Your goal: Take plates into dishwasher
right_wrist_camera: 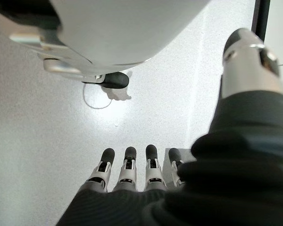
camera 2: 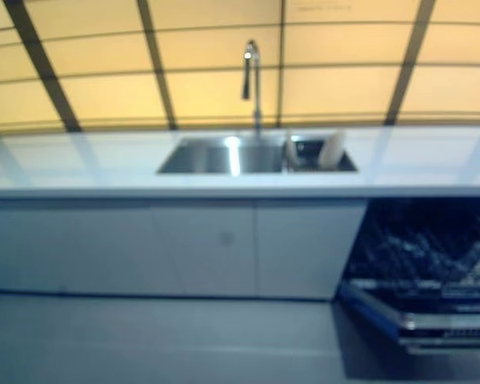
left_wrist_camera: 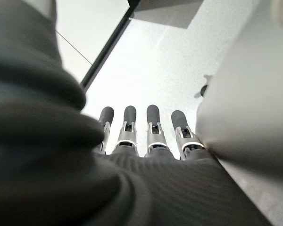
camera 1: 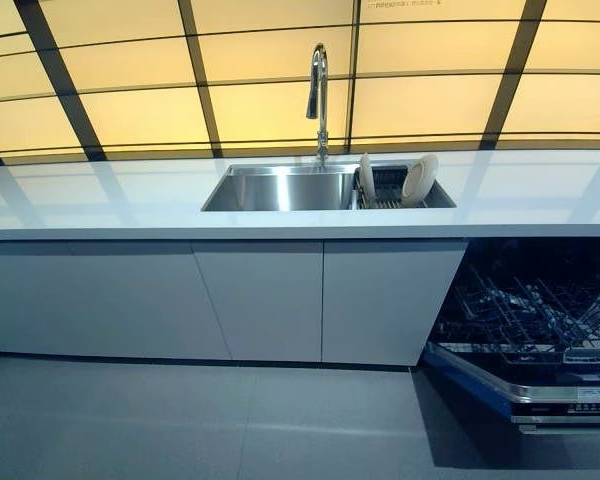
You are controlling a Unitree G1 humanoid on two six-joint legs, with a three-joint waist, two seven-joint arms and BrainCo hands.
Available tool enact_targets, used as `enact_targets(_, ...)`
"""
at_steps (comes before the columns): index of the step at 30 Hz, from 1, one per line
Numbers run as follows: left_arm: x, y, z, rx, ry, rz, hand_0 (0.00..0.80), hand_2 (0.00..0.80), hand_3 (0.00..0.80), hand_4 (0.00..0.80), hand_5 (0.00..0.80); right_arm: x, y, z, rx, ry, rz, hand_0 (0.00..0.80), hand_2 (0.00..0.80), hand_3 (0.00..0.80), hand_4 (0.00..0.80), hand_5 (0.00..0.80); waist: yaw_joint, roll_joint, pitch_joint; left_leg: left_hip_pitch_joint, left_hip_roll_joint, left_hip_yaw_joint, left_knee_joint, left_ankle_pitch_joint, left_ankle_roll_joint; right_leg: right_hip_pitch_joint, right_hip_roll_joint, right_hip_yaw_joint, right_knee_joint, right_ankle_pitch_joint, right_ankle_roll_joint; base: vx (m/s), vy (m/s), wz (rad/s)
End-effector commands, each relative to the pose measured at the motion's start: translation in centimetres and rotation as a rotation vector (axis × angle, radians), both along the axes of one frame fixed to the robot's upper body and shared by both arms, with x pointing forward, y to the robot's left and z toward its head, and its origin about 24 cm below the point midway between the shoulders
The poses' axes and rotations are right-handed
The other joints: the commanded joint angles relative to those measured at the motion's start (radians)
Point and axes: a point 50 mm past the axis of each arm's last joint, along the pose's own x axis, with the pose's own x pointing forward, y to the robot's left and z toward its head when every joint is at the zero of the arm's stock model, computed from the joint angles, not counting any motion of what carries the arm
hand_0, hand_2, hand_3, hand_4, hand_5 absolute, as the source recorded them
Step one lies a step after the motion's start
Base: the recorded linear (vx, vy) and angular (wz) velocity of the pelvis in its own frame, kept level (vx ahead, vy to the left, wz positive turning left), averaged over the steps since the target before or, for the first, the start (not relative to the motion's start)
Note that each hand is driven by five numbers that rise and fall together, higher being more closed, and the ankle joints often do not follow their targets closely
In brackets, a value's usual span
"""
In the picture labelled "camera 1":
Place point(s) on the black dish drying rack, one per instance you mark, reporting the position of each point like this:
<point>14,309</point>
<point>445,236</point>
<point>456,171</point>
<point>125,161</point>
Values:
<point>387,189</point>

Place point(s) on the stainless steel sink basin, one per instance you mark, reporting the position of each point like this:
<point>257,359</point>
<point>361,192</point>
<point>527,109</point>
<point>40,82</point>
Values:
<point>280,185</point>

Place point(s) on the white ceramic plate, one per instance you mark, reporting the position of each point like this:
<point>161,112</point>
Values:
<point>365,175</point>
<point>420,175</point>

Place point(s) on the dishwasher door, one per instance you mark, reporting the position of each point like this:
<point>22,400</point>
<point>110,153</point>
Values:
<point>555,400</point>

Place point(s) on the chrome gooseneck kitchen faucet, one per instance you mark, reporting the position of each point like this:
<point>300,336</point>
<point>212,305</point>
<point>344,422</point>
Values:
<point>322,125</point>

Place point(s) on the black plinth strip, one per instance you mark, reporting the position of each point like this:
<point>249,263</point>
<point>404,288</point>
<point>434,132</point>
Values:
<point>280,364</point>

